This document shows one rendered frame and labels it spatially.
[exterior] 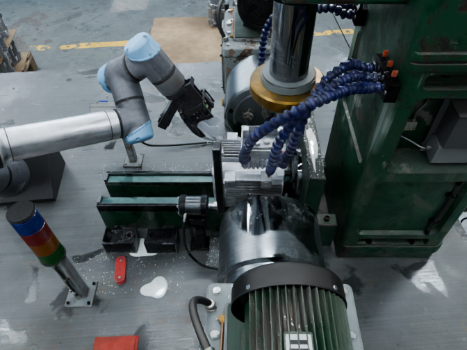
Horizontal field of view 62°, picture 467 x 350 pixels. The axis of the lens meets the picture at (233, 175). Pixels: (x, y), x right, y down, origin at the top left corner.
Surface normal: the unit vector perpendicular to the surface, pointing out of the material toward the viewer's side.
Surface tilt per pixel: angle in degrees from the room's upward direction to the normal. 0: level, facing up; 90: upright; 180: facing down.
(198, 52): 0
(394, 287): 0
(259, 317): 49
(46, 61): 0
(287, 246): 13
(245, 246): 28
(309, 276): 19
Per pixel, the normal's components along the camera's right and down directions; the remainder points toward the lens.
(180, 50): -0.02, -0.65
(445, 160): -0.01, 0.76
